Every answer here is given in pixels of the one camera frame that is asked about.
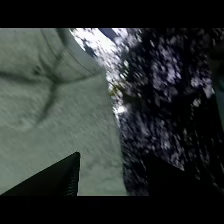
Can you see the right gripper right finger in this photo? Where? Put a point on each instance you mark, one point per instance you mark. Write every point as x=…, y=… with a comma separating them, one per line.
x=170, y=181

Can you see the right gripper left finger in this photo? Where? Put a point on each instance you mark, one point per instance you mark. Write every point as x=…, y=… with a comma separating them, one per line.
x=56, y=180

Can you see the grey shirt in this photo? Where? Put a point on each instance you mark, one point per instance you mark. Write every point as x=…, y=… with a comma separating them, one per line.
x=56, y=110

